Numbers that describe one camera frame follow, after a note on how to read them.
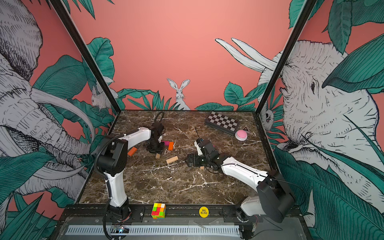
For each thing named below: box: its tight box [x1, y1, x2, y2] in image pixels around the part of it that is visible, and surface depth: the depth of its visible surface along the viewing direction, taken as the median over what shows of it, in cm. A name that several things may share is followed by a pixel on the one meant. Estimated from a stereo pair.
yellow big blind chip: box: [198, 206, 210, 219], surface depth 76 cm
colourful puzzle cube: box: [151, 202, 167, 220], surface depth 73 cm
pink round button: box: [235, 129, 248, 141], surface depth 106 cm
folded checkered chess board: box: [204, 111, 240, 136], surface depth 113 cm
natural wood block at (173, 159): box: [165, 155, 179, 164], surface depth 95 cm
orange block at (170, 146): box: [168, 141, 175, 151], surface depth 102 cm
